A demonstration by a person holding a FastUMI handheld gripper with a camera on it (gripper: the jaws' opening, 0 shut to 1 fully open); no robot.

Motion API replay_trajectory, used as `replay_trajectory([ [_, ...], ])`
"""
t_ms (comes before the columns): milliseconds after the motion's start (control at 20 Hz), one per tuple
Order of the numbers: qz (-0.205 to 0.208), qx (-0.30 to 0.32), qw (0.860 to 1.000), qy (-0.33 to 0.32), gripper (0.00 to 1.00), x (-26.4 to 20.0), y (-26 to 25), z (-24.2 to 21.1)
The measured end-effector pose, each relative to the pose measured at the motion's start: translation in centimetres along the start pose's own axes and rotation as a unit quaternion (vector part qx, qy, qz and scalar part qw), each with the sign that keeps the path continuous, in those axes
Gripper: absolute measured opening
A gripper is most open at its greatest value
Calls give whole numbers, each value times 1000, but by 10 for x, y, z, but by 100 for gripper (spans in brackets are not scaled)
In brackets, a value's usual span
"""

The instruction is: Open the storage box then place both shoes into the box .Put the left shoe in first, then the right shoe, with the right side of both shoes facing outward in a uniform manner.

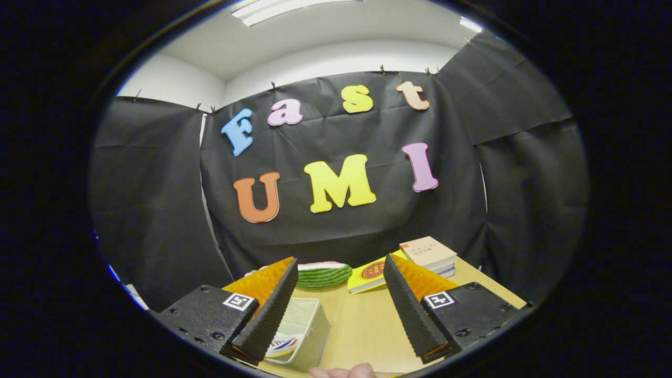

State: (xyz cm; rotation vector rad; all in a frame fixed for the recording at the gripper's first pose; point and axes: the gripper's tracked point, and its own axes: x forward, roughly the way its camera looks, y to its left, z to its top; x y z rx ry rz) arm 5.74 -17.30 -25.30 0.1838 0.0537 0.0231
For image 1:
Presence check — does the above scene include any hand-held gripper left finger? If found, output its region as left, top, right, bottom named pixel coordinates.
left=155, top=256, right=299, bottom=366

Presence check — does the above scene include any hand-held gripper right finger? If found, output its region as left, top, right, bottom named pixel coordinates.
left=383, top=254, right=528, bottom=364

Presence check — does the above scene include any white canvas shoe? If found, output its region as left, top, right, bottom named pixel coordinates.
left=265, top=336, right=300, bottom=359

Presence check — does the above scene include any cream fabric storage box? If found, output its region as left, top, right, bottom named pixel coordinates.
left=265, top=297, right=331, bottom=372

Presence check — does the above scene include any yellow book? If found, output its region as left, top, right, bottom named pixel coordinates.
left=348, top=249, right=407, bottom=295

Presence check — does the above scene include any watermelon slice plush toy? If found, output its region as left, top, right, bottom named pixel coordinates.
left=297, top=261, right=353, bottom=291

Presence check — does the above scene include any long ceiling light panel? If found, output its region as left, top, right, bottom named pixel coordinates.
left=231, top=0, right=363, bottom=27

